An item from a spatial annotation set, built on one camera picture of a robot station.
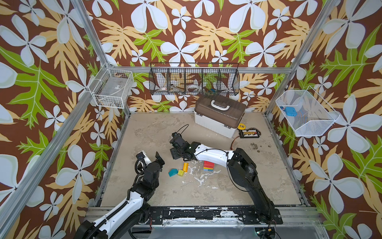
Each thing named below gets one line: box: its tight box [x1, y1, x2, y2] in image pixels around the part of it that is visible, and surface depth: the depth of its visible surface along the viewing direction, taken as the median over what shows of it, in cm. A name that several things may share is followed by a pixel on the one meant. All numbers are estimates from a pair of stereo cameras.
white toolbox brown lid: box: [193, 94, 247, 139], surface depth 99 cm
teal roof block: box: [168, 168, 179, 178], surface depth 90 cm
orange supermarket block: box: [183, 162, 190, 173], surface depth 93 cm
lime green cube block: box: [177, 169, 185, 177], surface depth 88 cm
